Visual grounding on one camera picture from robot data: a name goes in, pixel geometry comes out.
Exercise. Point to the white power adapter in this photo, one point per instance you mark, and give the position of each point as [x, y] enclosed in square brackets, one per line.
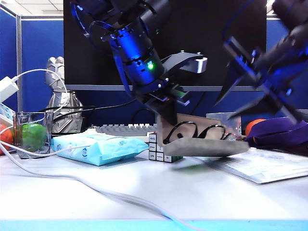
[6, 91]

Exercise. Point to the light blue wet wipes pack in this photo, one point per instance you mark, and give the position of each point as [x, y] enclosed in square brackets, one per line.
[108, 148]

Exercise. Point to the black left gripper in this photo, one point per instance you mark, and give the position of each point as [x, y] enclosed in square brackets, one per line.
[156, 96]

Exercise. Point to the grey and white keyboard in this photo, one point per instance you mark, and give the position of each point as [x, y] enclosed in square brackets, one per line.
[120, 131]

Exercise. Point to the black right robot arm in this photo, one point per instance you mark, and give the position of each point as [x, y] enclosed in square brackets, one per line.
[291, 12]

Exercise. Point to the orange persimmon fruit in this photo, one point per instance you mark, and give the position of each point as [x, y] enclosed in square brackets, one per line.
[252, 126]

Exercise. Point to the green apple in glass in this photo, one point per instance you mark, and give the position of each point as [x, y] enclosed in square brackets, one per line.
[34, 136]

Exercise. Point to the blue office partition panel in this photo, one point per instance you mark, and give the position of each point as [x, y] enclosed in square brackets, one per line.
[42, 48]
[7, 48]

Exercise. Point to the grey suede glasses case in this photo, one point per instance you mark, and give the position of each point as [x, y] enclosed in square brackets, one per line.
[204, 148]

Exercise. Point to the blue and white tissue box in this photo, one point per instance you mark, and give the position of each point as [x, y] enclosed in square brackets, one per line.
[4, 112]

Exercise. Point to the Rubik's cube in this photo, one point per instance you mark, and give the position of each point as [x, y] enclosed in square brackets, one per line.
[158, 157]

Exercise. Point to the clear plastic box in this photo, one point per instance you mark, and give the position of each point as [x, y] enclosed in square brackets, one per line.
[237, 130]

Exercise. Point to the black-framed glasses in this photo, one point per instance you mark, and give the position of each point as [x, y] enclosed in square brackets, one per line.
[205, 131]

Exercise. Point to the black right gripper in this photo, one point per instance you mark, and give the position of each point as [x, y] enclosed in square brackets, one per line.
[284, 62]

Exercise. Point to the clear square glass container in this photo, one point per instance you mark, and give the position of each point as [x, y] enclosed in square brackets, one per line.
[19, 119]

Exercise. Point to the orange fruit beside glass container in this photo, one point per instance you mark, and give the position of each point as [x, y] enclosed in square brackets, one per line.
[5, 137]

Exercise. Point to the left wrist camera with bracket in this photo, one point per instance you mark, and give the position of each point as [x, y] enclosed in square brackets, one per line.
[185, 61]

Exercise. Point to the black computer monitor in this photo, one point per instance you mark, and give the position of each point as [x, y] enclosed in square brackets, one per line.
[204, 29]

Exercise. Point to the silver gauntlet figurine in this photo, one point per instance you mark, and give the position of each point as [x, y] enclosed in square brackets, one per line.
[54, 64]

